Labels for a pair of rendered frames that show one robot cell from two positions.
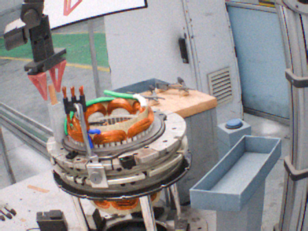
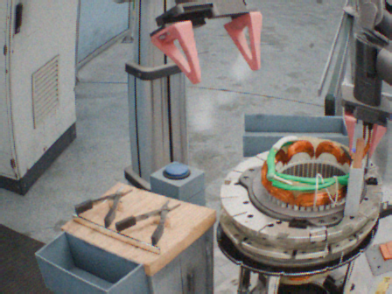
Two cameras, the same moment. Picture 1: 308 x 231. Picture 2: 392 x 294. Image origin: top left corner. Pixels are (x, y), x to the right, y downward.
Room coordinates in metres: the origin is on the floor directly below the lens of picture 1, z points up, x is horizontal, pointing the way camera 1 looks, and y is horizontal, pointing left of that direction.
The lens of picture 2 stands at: (1.71, 0.81, 1.65)
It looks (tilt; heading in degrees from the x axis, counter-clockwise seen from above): 26 degrees down; 238
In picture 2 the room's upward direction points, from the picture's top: 2 degrees counter-clockwise
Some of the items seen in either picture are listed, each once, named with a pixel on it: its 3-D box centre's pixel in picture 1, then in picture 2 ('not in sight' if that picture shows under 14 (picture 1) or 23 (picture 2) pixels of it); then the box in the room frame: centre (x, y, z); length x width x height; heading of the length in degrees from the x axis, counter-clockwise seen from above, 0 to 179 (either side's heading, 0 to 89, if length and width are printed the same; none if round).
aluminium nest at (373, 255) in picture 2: not in sight; (383, 256); (0.74, 0.14, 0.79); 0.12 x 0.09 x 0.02; 62
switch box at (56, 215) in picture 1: (51, 220); not in sight; (1.11, 0.35, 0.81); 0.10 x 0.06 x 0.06; 94
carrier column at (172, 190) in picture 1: (172, 190); (246, 259); (1.08, -0.02, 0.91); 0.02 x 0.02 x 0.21
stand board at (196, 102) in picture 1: (166, 103); (133, 227); (1.30, -0.04, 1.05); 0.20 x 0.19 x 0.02; 27
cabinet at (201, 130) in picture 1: (172, 153); (144, 286); (1.30, -0.04, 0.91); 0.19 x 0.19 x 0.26; 27
